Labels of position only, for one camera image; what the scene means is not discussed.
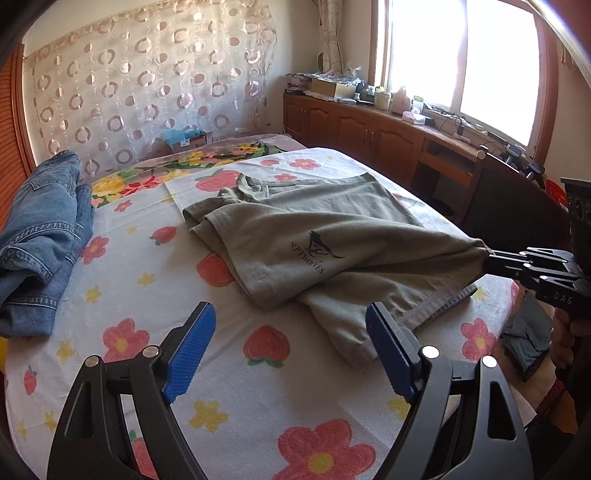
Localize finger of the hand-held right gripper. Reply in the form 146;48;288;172
484;261;585;292
489;247;576;265

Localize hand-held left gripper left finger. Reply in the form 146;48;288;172
46;302;218;480

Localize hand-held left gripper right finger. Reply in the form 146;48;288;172
365;302;532;480

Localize grey-green pants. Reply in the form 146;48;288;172
182;172;492;372

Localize person's right hand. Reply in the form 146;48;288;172
549;307;583;371

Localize red stool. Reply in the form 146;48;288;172
545;180;568;206

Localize black chair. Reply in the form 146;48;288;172
462;152;573;250

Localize grey-blue cloth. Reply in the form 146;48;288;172
501;302;555;381

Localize strawberry print white bed sheet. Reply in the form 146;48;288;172
4;147;520;480

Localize blue denim jeans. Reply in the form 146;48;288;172
0;150;95;337

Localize floral blanket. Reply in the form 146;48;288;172
90;134;308;208

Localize window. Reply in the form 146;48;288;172
369;0;559;162

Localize wooden cabinet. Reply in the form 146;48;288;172
283;92;485;222

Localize small cardboard box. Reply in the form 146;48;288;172
164;131;208;155

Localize large cardboard box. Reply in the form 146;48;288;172
311;76;356;97

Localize circle pattern sheer curtain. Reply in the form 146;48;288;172
23;4;278;176

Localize beige window curtain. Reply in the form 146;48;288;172
321;0;345;75

